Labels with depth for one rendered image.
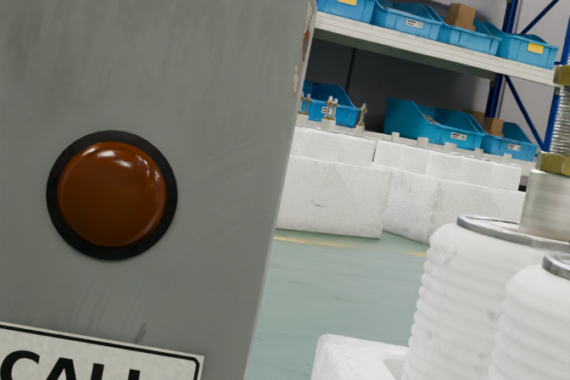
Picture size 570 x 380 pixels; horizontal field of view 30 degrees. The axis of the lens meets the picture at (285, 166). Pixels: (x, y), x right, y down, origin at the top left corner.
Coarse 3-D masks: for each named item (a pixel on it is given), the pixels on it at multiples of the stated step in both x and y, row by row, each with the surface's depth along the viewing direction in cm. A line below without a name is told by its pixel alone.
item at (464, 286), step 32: (448, 224) 47; (448, 256) 44; (480, 256) 43; (512, 256) 42; (448, 288) 44; (480, 288) 43; (416, 320) 46; (448, 320) 44; (480, 320) 43; (416, 352) 45; (448, 352) 44; (480, 352) 43
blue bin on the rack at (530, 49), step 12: (492, 24) 607; (504, 36) 598; (516, 36) 592; (528, 36) 633; (504, 48) 597; (516, 48) 595; (528, 48) 599; (540, 48) 603; (552, 48) 607; (516, 60) 597; (528, 60) 601; (540, 60) 605; (552, 60) 609
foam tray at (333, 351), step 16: (336, 336) 53; (320, 352) 52; (336, 352) 49; (352, 352) 50; (368, 352) 51; (384, 352) 51; (400, 352) 52; (320, 368) 51; (336, 368) 47; (352, 368) 47; (368, 368) 47; (384, 368) 48; (400, 368) 51
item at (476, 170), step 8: (480, 152) 303; (464, 160) 301; (472, 160) 300; (480, 160) 299; (488, 160) 301; (464, 168) 301; (472, 168) 299; (480, 168) 299; (488, 168) 300; (464, 176) 300; (472, 176) 299; (480, 176) 300; (488, 176) 301; (480, 184) 300; (488, 184) 302
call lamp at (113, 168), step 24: (96, 144) 22; (120, 144) 22; (72, 168) 22; (96, 168) 22; (120, 168) 22; (144, 168) 22; (72, 192) 22; (96, 192) 22; (120, 192) 22; (144, 192) 22; (72, 216) 22; (96, 216) 22; (120, 216) 22; (144, 216) 22; (96, 240) 22; (120, 240) 22
